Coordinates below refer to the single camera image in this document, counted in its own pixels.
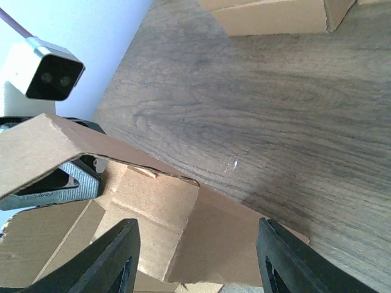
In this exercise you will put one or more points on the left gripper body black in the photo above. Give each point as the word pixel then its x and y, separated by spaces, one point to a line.
pixel 9 122

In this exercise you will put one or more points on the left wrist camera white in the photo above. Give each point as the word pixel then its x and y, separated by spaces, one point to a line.
pixel 36 75

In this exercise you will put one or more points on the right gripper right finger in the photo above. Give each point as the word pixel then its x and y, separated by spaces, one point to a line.
pixel 288 265

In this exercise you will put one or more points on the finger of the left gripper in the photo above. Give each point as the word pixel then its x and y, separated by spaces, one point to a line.
pixel 75 180

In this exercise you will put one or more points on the bottom large folded box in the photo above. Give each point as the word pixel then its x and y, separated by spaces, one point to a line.
pixel 246 17

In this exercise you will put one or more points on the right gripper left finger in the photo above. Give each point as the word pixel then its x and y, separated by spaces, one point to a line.
pixel 109 264

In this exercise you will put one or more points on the cardboard box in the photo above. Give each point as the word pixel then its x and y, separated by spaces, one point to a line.
pixel 189 232

